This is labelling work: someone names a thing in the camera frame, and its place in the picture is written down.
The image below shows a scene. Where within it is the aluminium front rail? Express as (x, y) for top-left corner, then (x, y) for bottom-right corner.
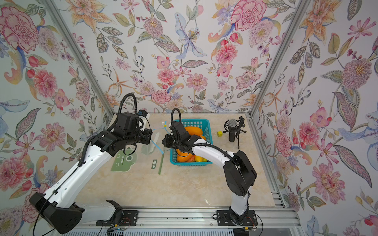
(47, 207), (302, 230)

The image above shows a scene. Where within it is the clear blue-zip bag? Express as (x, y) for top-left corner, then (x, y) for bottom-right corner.
(141, 121), (168, 155)

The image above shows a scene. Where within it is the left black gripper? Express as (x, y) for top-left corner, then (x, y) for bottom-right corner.
(125, 127), (156, 146)

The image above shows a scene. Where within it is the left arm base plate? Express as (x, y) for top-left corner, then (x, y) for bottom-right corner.
(95, 210), (139, 227)

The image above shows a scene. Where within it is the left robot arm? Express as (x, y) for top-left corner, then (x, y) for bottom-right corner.
(29, 108), (152, 234)

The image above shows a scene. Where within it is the black microphone on stand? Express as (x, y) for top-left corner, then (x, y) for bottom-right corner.
(222, 116), (247, 149)

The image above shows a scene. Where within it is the red mango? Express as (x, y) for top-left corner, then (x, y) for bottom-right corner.
(187, 155), (195, 163)

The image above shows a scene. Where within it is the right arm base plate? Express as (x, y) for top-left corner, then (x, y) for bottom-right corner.
(212, 209), (258, 227)

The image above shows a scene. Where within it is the clear green-zip bag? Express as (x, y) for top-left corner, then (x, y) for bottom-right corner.
(110, 147), (165, 175)

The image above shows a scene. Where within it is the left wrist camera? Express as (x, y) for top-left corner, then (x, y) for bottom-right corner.
(137, 109), (150, 132)

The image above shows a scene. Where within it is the large orange mango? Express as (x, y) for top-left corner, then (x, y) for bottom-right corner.
(176, 149), (192, 163)

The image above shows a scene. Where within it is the teal plastic basket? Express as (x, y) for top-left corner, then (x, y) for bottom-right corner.
(169, 118), (214, 167)

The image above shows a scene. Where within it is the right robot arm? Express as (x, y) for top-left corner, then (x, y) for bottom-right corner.
(162, 108), (258, 225)

